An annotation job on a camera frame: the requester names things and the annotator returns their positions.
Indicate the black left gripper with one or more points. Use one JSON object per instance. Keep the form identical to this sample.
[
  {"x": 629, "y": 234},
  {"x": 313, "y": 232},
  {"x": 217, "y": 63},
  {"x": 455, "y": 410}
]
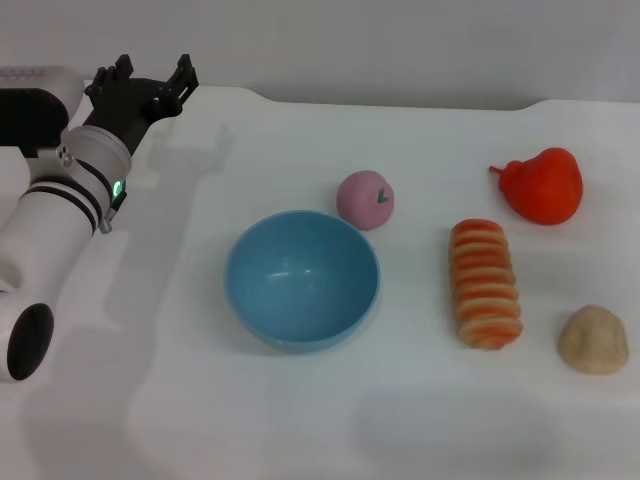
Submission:
[{"x": 125, "y": 102}]

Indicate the blue plastic bowl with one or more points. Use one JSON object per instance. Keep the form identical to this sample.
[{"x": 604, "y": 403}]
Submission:
[{"x": 300, "y": 285}]

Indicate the orange striped bread loaf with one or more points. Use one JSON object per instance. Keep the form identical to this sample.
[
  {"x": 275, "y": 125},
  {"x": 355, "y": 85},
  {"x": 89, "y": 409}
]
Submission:
[{"x": 485, "y": 285}]

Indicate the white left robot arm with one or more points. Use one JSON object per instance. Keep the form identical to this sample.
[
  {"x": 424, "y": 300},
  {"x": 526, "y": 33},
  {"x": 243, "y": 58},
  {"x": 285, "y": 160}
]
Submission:
[{"x": 45, "y": 225}]

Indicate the pink toy peach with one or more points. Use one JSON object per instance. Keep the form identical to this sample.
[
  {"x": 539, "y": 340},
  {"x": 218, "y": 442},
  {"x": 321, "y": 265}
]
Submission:
[{"x": 362, "y": 202}]

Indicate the red pepper toy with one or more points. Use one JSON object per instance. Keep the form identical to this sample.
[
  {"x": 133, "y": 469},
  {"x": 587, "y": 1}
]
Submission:
[{"x": 547, "y": 187}]

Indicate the beige round bun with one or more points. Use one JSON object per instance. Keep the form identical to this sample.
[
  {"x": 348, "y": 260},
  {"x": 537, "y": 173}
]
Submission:
[{"x": 594, "y": 340}]

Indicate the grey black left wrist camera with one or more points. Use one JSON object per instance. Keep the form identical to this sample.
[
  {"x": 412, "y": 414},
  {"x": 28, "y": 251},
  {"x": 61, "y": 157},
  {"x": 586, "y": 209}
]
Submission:
[{"x": 30, "y": 115}]

